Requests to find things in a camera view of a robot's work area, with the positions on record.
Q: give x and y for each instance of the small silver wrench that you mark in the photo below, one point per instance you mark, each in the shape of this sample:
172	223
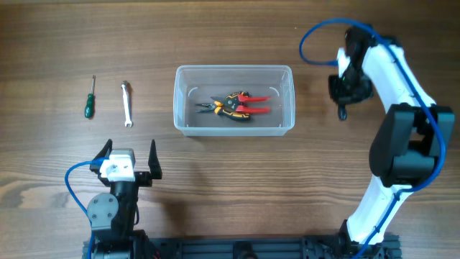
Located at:
127	111

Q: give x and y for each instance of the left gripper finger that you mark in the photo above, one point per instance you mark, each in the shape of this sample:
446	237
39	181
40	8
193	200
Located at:
105	151
153	162

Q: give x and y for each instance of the green handled screwdriver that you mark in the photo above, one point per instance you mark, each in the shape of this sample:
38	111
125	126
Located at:
90	103

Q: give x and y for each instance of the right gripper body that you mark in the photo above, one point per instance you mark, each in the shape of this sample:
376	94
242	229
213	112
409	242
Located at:
352	87

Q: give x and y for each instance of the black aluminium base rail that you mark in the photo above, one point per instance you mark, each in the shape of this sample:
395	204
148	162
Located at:
309	247

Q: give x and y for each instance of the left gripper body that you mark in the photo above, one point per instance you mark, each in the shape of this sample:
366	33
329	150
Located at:
142	179

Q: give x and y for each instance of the red handled snips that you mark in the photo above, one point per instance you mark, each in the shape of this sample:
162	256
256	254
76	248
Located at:
251	105

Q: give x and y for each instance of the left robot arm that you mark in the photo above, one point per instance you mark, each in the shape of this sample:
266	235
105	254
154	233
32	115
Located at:
113	215

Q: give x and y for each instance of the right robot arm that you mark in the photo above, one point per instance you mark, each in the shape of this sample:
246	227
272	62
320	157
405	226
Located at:
409	145

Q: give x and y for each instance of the orange black long-nose pliers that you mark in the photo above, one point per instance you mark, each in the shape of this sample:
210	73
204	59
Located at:
230	114

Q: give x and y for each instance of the clear plastic container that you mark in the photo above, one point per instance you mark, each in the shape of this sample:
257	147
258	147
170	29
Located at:
196	84

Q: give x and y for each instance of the black red screwdriver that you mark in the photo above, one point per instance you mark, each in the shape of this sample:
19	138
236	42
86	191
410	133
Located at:
342	112

